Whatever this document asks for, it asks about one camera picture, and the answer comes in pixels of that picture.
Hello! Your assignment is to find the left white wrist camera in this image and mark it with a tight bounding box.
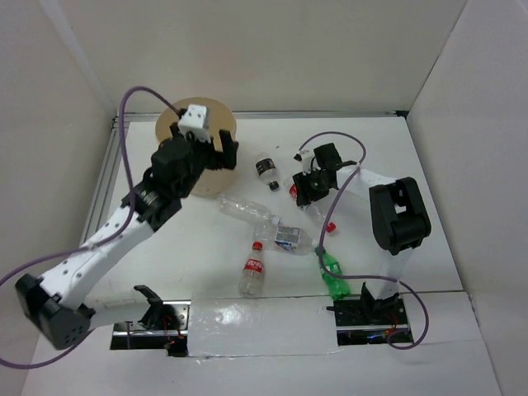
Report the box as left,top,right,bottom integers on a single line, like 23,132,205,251
177,104,210,142

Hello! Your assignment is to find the small red label cola bottle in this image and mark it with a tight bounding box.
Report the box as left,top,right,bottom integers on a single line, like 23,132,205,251
238,241,264,298

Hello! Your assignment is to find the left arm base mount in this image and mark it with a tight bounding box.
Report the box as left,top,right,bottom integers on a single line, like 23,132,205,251
110,285,191,357

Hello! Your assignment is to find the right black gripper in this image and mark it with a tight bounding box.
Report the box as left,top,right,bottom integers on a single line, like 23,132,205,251
294,167,332,206

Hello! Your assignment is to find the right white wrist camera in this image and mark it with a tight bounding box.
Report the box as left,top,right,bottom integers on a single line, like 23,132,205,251
294,149,318,174

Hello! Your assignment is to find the green plastic bottle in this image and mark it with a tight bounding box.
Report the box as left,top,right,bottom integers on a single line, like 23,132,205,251
314,247,351,301

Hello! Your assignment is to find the large red label bottle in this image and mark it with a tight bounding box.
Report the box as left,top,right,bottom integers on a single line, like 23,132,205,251
286,183,337,234

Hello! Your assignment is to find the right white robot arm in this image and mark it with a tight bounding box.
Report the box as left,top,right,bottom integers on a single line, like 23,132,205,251
292,143,431,323

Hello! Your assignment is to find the beige round paper bin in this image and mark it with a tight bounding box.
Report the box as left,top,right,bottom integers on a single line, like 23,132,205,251
155,97,237,198

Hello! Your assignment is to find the small bottle black label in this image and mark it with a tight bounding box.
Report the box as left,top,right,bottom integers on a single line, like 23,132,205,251
255,152,280,191

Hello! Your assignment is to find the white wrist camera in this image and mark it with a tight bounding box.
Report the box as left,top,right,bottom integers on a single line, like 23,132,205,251
294,149,318,174
177,104,210,142

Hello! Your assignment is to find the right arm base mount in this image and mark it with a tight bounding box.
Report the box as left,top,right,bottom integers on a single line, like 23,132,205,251
326,292,414,347

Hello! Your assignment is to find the aluminium frame rail left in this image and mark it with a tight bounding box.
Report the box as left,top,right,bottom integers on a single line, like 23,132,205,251
80,115,121,244

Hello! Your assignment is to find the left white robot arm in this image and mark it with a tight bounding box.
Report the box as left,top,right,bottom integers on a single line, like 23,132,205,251
15,124,238,350

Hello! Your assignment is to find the clear crushed bottle white cap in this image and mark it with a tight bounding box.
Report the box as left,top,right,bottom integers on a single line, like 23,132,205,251
218,194,281,225

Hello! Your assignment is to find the clear bottle white blue label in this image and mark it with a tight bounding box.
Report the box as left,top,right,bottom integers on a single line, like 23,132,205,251
253,224,318,256

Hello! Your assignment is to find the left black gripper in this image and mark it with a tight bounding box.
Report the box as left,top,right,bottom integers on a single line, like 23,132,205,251
169,122,238,199

